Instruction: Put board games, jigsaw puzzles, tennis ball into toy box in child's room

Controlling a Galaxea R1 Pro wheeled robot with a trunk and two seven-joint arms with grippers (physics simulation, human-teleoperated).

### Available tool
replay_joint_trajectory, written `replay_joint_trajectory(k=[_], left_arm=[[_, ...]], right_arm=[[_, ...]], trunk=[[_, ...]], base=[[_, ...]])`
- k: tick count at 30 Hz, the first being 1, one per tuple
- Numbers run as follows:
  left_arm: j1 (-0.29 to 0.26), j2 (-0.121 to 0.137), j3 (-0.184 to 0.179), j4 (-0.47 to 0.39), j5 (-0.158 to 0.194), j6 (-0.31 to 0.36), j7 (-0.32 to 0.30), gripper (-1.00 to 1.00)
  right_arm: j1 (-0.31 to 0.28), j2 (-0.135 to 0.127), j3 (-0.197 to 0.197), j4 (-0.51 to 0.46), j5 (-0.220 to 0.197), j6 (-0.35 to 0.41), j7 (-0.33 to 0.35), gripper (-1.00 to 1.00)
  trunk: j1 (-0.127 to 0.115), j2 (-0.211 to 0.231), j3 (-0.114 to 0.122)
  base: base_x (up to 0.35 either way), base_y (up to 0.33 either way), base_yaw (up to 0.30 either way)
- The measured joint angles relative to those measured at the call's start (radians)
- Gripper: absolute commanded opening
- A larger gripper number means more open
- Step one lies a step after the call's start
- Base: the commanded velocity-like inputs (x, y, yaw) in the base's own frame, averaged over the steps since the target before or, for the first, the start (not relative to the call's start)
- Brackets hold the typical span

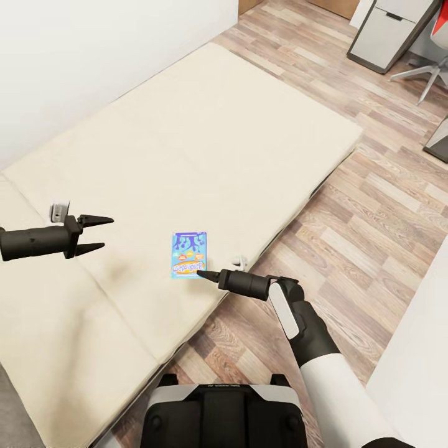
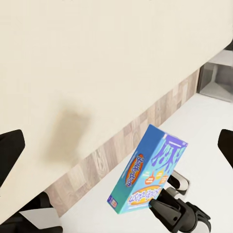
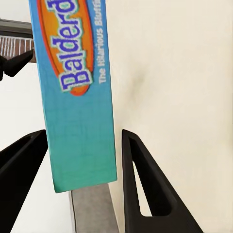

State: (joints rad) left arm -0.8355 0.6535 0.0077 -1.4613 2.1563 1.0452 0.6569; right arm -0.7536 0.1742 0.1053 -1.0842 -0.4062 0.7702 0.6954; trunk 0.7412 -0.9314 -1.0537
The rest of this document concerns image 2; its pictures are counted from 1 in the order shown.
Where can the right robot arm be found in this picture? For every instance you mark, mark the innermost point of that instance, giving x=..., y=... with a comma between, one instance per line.
x=176, y=215

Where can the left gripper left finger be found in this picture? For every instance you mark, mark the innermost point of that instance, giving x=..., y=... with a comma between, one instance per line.
x=12, y=145

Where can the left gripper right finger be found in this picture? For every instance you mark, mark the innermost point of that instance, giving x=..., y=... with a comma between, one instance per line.
x=225, y=144

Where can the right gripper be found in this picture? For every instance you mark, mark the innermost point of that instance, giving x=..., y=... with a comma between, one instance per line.
x=173, y=213

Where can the board game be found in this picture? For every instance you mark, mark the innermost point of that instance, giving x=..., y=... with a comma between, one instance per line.
x=148, y=171

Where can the desk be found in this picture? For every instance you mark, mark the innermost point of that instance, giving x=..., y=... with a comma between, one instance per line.
x=216, y=78

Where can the bed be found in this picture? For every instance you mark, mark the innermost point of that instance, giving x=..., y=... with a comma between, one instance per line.
x=73, y=73

